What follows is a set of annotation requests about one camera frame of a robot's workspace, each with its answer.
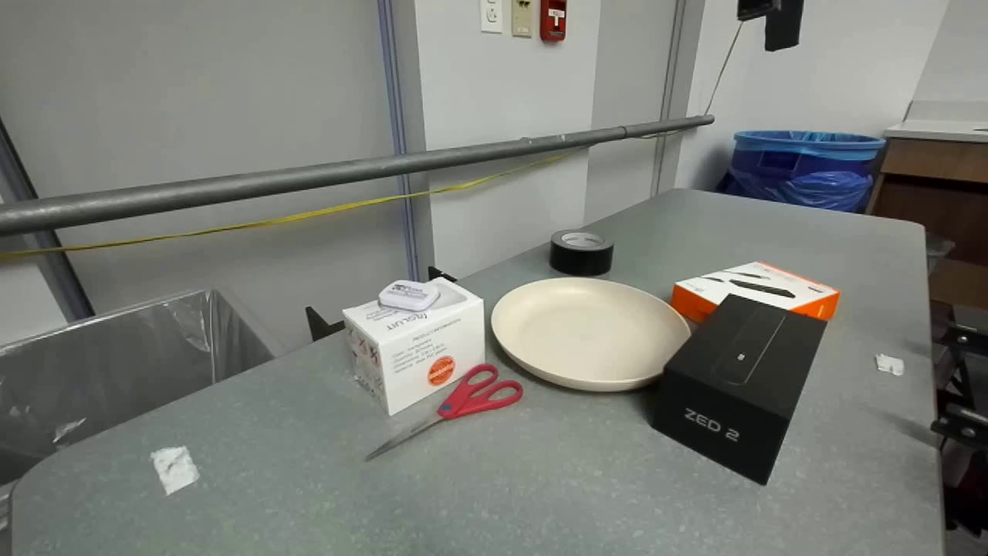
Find white light switch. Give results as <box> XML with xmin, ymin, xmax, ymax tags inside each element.
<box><xmin>478</xmin><ymin>0</ymin><xmax>508</xmax><ymax>35</ymax></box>

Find cream round plate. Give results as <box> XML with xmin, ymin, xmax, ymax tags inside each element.
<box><xmin>490</xmin><ymin>277</ymin><xmax>693</xmax><ymax>391</ymax></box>

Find grey metal rail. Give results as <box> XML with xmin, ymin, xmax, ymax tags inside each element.
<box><xmin>0</xmin><ymin>114</ymin><xmax>714</xmax><ymax>234</ymax></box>

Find blue trash bin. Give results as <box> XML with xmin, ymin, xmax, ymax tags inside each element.
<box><xmin>720</xmin><ymin>130</ymin><xmax>883</xmax><ymax>214</ymax></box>

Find black ZED 2 box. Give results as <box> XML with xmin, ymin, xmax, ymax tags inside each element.
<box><xmin>651</xmin><ymin>297</ymin><xmax>825</xmax><ymax>486</ymax></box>

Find white paper scrap left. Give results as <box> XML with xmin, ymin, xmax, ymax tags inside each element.
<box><xmin>151</xmin><ymin>446</ymin><xmax>200</xmax><ymax>494</ymax></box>

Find black wall mounted device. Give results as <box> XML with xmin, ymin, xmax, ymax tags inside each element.
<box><xmin>737</xmin><ymin>0</ymin><xmax>806</xmax><ymax>54</ymax></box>

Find red fire alarm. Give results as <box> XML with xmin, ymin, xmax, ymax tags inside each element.
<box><xmin>540</xmin><ymin>0</ymin><xmax>567</xmax><ymax>43</ymax></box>

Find white paper scrap right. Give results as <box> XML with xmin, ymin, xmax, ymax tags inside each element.
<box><xmin>878</xmin><ymin>355</ymin><xmax>904</xmax><ymax>378</ymax></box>

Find red handled scissors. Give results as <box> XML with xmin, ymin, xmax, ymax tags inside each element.
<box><xmin>367</xmin><ymin>364</ymin><xmax>526</xmax><ymax>461</ymax></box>

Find small white device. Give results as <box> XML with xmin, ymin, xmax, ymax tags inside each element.
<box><xmin>377</xmin><ymin>282</ymin><xmax>439</xmax><ymax>311</ymax></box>

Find yellow cable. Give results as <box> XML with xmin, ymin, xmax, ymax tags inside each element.
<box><xmin>0</xmin><ymin>152</ymin><xmax>580</xmax><ymax>265</ymax></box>

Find wooden cabinet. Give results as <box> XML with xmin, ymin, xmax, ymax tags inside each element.
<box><xmin>869</xmin><ymin>130</ymin><xmax>988</xmax><ymax>308</ymax></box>

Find beige wall switch plate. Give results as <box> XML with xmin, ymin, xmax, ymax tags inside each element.
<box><xmin>511</xmin><ymin>0</ymin><xmax>534</xmax><ymax>37</ymax></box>

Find grey lined trash bin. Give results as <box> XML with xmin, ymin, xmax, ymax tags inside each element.
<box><xmin>0</xmin><ymin>291</ymin><xmax>271</xmax><ymax>486</ymax></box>

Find white paper scrap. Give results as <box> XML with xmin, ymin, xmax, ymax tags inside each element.
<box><xmin>151</xmin><ymin>446</ymin><xmax>200</xmax><ymax>494</ymax></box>
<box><xmin>878</xmin><ymin>355</ymin><xmax>904</xmax><ymax>378</ymax></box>

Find white cardboard box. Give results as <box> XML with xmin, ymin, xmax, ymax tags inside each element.
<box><xmin>342</xmin><ymin>277</ymin><xmax>486</xmax><ymax>418</ymax></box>

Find orange and white box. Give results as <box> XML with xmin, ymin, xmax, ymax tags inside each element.
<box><xmin>670</xmin><ymin>263</ymin><xmax>839</xmax><ymax>322</ymax></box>

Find black masking tape roll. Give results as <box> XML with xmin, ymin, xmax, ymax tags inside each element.
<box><xmin>551</xmin><ymin>228</ymin><xmax>615</xmax><ymax>274</ymax></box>

